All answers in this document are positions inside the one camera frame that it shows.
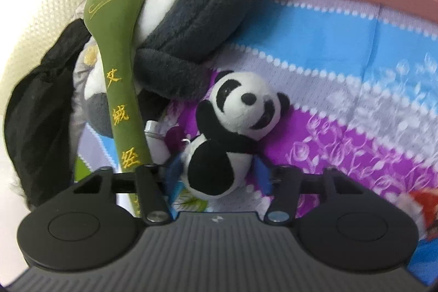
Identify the blue plastic snack bag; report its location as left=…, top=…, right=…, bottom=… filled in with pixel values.
left=386, top=188, right=438, bottom=241

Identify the small panda plush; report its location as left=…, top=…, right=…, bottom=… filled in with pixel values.
left=181, top=70, right=290, bottom=201

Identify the black jacket on bed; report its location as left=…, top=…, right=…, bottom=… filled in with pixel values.
left=4, top=19, right=91, bottom=208

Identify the colourful striped bed sheet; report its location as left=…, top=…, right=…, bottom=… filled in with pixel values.
left=73, top=0, right=438, bottom=285

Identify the white cylindrical bottle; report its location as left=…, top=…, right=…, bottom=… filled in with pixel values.
left=117, top=120, right=171, bottom=216

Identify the grey white penguin plush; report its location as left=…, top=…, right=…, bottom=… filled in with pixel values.
left=82, top=0, right=273, bottom=139

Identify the cream padded headboard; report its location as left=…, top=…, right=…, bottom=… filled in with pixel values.
left=0, top=0, right=138, bottom=105

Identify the green plush massage hammer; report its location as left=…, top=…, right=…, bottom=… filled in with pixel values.
left=83, top=0, right=155, bottom=214

